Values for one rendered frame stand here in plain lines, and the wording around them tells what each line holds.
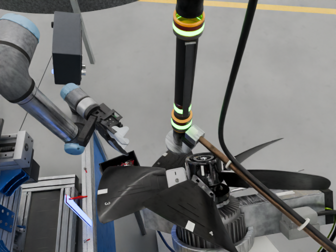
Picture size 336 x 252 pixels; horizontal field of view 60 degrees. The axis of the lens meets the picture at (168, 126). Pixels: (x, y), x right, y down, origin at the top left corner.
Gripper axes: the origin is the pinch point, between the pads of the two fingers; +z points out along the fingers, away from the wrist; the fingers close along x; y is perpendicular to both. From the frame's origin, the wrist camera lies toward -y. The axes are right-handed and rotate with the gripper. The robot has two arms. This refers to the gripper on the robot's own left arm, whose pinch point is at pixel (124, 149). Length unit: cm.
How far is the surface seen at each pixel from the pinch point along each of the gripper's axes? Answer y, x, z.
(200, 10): -4, -65, 22
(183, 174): 6.6, -1.9, 21.1
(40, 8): 59, 53, -167
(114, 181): -9.4, 3.2, 5.7
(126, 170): -4.0, 3.0, 5.4
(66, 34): 17, -8, -54
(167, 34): 162, 100, -121
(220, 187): 12.2, -1.3, 32.5
